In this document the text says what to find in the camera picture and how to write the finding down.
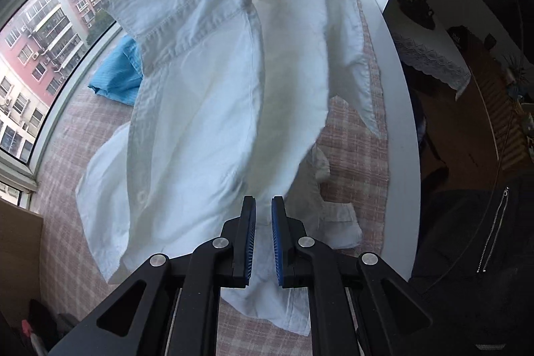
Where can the apartment buildings outside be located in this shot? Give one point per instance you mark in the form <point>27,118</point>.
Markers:
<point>37,60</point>

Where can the person's black zip jacket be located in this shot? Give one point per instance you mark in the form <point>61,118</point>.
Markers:
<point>459,256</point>

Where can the beige cloth pink trim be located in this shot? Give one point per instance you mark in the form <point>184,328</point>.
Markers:
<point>26,327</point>

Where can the pink plaid tablecloth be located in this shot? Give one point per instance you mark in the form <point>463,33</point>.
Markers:
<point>62,181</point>

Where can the folded blue shirt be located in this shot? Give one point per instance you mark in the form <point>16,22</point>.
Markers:
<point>117,80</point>

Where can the white lace table cover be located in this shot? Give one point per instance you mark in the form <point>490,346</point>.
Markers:
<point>434,55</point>

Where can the large plywood board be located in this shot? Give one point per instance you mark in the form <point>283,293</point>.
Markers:
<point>18,256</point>

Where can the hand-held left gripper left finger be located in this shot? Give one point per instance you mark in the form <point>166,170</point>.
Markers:
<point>250,247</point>

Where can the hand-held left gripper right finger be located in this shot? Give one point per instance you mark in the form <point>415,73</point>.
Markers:
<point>277,247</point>

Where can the white shirt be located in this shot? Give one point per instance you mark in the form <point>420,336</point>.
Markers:
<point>187,110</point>

